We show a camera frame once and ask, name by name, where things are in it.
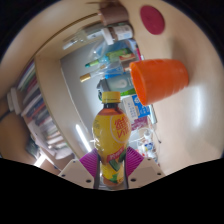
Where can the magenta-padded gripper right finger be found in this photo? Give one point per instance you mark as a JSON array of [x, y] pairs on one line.
[[146, 171]]

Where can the yellow-labelled tea drink bottle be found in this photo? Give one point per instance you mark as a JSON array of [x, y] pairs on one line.
[[111, 133]]

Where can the orange plastic cup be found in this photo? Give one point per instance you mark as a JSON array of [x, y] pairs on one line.
[[160, 81]]

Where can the glass bottle with yellow cap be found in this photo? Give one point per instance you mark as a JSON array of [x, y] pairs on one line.
[[100, 72]]

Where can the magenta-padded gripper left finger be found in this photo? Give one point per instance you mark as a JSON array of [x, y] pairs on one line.
[[76, 173]]

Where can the white and blue carton box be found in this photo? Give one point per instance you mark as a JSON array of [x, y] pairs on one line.
[[136, 108]]

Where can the maroon pouch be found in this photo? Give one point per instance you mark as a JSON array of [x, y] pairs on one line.
[[140, 123]]

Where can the clear glass bottle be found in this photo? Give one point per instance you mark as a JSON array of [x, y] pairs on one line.
[[86, 35]]

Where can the flat round red coaster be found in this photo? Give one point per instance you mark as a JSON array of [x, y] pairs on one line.
[[152, 19]]

